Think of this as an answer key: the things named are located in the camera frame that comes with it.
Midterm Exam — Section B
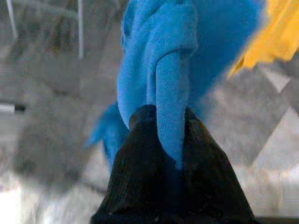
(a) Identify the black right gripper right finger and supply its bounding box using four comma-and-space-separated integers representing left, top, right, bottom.
182, 107, 255, 224

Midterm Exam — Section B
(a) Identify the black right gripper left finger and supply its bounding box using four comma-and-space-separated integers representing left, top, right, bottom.
91, 104, 183, 224

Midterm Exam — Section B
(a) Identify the blue garment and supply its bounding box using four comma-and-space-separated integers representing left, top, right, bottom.
84, 0, 267, 171

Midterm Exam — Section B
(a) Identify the grey white folding chair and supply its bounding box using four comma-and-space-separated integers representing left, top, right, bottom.
6, 0, 85, 60

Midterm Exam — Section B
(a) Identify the yellow garment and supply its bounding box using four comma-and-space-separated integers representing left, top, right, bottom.
228, 0, 299, 79

